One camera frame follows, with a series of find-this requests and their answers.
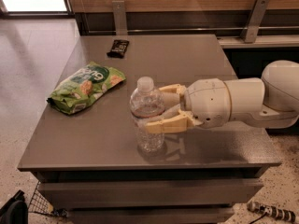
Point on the black rxbar chocolate bar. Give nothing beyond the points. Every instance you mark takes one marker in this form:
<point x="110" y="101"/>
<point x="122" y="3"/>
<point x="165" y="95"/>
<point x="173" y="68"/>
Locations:
<point x="118" y="49"/>

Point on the black wire mesh basket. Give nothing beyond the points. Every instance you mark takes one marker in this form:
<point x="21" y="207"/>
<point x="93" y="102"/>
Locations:
<point x="40" y="205"/>

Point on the upper grey drawer front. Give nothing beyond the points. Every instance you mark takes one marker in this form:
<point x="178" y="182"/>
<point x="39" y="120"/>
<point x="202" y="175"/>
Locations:
<point x="149" y="193"/>

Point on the lower grey drawer front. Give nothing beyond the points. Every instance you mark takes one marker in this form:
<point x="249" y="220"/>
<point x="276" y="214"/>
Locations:
<point x="152" y="216"/>

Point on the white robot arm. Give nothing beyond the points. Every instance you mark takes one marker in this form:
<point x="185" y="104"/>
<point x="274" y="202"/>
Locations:
<point x="271" y="101"/>

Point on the grey drawer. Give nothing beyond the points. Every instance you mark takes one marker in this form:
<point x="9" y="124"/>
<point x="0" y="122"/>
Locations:
<point x="152" y="216"/>
<point x="149" y="193"/>

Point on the metal wall bracket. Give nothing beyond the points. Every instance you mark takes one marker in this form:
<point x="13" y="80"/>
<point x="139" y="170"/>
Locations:
<point x="250" y="31"/>
<point x="120" y="20"/>

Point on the clear plastic water bottle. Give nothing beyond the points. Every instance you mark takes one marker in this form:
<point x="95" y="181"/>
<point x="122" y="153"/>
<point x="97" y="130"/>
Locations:
<point x="146" y="102"/>

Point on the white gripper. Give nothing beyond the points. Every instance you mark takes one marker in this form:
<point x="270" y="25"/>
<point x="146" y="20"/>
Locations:
<point x="206" y="103"/>

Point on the left metal wall bracket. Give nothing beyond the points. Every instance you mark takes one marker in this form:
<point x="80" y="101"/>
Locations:
<point x="120" y="20"/>

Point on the green snack bag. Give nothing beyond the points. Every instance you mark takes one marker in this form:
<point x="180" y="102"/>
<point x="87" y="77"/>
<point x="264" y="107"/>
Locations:
<point x="84" y="88"/>

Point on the right metal wall bracket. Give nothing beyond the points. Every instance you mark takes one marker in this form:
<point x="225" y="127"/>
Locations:
<point x="250" y="31"/>

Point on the black white striped handle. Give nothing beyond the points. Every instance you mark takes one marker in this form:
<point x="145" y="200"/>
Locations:
<point x="274" y="212"/>

